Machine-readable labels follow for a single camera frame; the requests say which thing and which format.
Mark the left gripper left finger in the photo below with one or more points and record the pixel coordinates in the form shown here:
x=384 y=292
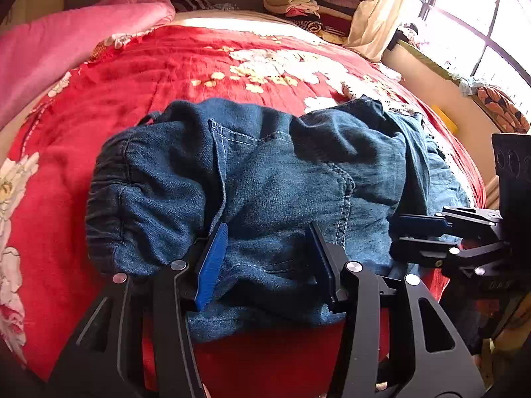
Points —
x=103 y=356

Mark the striped dark pillow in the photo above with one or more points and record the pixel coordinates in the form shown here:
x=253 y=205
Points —
x=182 y=6

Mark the cream curtain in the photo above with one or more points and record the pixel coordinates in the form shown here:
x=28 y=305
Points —
x=373 y=25

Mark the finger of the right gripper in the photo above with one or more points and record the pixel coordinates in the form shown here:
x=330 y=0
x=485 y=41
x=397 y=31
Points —
x=465 y=223
x=448 y=257

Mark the yellow box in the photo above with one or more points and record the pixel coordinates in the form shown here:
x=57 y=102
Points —
x=452 y=127

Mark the blue denim lace-trimmed pants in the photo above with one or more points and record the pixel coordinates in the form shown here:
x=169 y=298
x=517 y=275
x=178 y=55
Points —
x=266 y=174

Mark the pink blanket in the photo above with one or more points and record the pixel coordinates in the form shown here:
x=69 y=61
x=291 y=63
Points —
x=35 y=55

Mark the stack of folded clothes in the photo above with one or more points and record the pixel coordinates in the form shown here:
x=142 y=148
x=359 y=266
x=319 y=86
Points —
x=328 y=19

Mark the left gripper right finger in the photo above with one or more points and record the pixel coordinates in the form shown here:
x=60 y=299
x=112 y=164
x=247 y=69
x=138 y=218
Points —
x=397 y=340

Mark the red floral quilt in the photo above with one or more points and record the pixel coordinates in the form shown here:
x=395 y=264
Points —
x=48 y=280

